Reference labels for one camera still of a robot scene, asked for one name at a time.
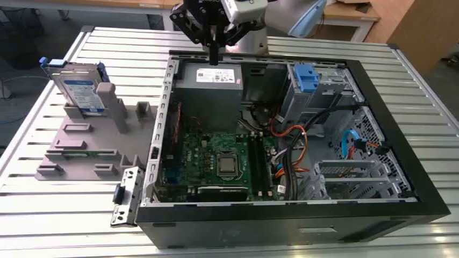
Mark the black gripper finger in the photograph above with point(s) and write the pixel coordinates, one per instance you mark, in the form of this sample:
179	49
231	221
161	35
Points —
238	33
186	24

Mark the hard disk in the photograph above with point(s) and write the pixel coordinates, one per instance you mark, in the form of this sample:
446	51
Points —
81	91

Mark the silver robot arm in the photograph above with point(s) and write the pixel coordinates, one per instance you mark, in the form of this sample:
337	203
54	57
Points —
254	40

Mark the metal disk bay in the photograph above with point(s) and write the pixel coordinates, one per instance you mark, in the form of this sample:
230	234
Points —
358	180

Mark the wooden desk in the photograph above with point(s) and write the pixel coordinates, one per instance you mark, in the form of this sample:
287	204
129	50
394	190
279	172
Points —
345	14
107	3

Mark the blue drive latch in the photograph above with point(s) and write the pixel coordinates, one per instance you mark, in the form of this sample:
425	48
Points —
306	80

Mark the grey power supply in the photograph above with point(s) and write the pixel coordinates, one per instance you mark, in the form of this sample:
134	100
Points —
209	107

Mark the metal drive cage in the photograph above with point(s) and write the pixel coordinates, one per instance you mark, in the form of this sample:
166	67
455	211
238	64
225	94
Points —
315	96

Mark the green motherboard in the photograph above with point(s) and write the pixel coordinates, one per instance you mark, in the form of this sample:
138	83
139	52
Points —
201	150

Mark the black bin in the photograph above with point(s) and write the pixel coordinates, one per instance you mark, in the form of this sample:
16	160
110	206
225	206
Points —
22	51

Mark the black RAM slot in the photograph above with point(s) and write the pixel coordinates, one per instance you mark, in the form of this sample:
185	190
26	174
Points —
265	164
255	164

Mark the grey parts rack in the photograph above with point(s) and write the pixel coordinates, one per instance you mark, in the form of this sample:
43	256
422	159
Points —
105	139

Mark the silver CPU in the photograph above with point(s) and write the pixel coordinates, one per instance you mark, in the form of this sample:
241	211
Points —
227	165

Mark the wooden cabinet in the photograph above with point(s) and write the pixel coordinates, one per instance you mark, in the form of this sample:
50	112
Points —
423	27

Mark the CPU socket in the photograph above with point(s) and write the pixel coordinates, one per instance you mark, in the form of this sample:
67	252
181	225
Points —
227	176

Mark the black graphics card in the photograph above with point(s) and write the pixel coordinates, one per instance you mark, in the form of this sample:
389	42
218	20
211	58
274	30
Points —
222	193

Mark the black PC case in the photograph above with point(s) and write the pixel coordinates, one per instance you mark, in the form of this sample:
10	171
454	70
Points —
251	231

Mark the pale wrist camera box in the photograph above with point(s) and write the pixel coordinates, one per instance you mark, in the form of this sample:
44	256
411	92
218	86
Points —
247	10

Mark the metal expansion slot bracket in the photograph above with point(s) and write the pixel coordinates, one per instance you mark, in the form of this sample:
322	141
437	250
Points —
129	174

